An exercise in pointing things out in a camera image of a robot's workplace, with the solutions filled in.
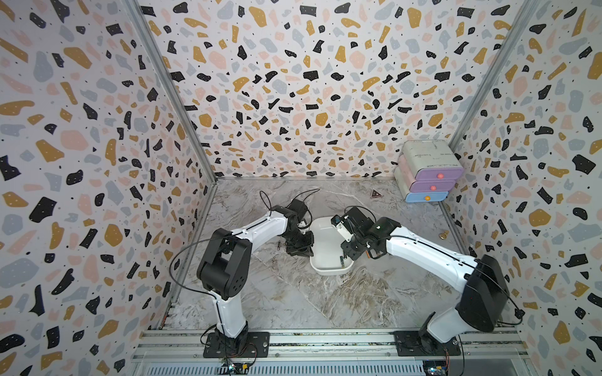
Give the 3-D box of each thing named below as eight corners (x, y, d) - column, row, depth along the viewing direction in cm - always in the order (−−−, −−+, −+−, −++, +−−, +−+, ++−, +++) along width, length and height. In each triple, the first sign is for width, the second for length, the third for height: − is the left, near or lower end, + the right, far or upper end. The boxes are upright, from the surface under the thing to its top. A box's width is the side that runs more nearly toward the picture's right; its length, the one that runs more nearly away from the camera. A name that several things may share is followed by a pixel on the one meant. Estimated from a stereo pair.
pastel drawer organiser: (402, 205, 114) (418, 170, 96) (393, 174, 128) (405, 139, 111) (444, 206, 114) (468, 171, 97) (430, 175, 128) (448, 139, 111)
